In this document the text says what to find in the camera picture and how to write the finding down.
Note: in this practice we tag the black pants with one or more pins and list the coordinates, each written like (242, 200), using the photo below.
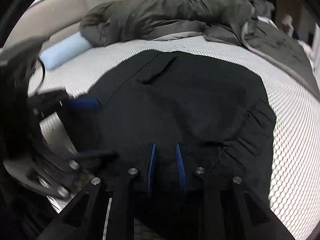
(187, 105)

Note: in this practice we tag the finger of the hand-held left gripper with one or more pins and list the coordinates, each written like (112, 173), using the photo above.
(96, 155)
(83, 103)

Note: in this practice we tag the light blue pillow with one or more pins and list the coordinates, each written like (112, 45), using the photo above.
(62, 52)

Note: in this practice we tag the white mesh mattress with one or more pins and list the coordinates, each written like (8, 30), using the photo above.
(287, 130)

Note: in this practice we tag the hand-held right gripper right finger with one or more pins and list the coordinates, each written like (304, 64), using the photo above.
(180, 167)

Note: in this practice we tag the olive grey blanket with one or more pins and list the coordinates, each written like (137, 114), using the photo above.
(162, 10)

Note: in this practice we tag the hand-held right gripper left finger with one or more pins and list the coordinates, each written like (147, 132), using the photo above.
(151, 170)

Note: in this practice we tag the beige headboard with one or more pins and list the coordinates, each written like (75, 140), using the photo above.
(62, 12)

